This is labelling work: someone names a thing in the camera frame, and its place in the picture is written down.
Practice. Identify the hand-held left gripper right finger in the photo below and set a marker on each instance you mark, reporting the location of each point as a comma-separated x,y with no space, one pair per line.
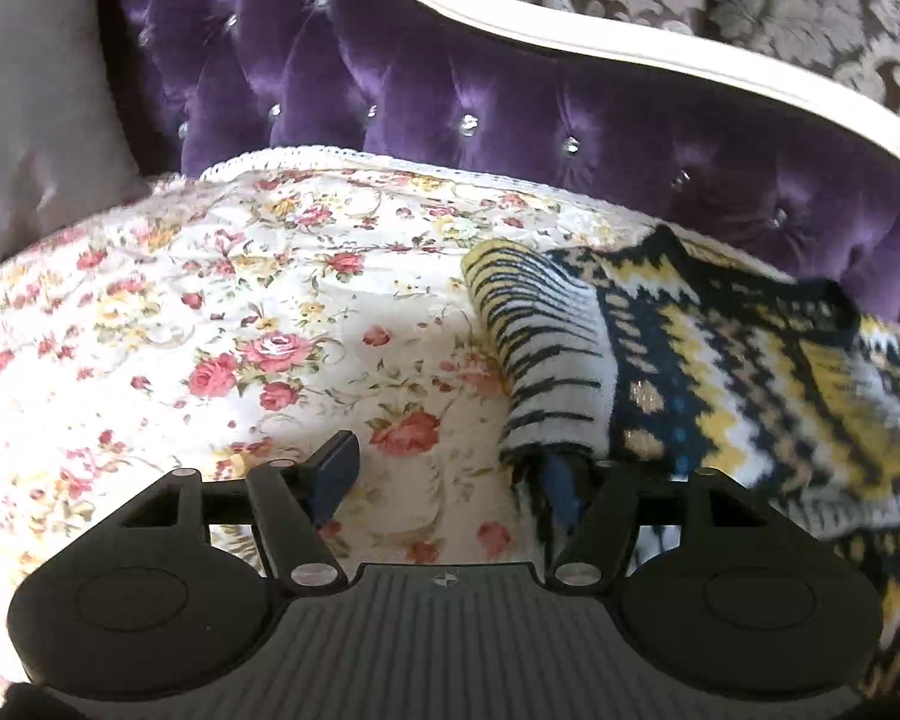
559,481

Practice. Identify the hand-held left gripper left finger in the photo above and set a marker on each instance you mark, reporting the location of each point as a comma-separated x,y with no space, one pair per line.
336,474

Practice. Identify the navy yellow patterned knit sweater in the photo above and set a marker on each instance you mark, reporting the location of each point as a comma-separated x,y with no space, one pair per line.
720,382

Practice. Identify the floral quilted bedspread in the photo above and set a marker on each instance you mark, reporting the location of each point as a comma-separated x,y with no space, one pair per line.
232,330

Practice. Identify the purple tufted headboard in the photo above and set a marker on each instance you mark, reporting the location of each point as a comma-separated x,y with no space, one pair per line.
495,97

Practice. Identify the grey cushion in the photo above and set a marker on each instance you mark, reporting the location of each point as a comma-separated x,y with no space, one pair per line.
37,105

